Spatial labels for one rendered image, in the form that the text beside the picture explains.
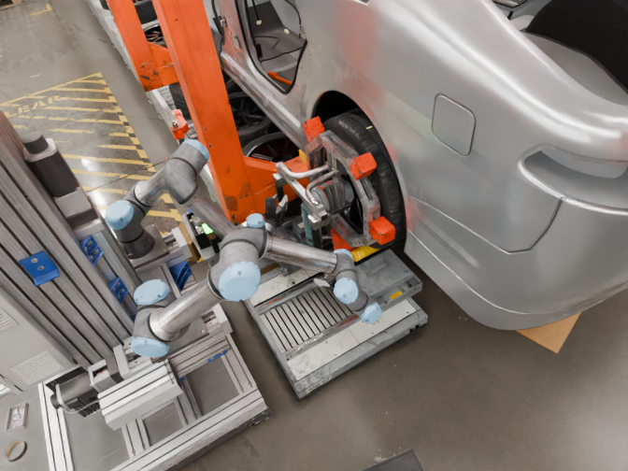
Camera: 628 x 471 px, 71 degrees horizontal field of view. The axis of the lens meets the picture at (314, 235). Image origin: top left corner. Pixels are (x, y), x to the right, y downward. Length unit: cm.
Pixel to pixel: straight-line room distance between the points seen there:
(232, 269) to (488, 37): 92
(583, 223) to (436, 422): 138
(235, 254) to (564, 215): 88
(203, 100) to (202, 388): 135
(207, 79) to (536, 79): 131
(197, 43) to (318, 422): 181
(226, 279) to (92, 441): 138
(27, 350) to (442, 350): 190
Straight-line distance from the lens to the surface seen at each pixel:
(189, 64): 199
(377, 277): 252
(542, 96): 120
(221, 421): 223
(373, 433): 234
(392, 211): 186
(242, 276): 125
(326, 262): 149
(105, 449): 240
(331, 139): 199
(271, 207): 200
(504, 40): 131
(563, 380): 264
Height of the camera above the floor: 221
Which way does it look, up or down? 46 degrees down
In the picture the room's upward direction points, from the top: 8 degrees counter-clockwise
